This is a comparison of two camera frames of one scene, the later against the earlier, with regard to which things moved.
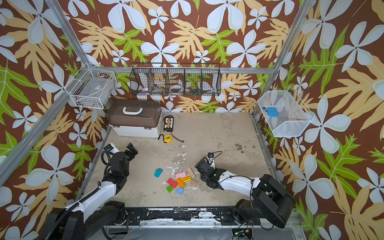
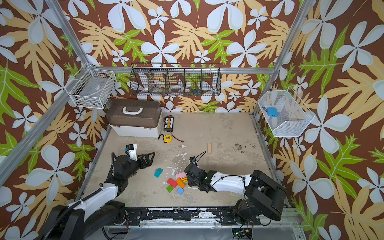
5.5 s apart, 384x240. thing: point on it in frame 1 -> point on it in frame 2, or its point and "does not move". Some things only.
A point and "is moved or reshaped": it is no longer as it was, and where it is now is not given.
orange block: (180, 182) does not move
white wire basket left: (92, 86) does not move
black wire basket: (180, 79) does not move
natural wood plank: (191, 172) is moved or reshaped
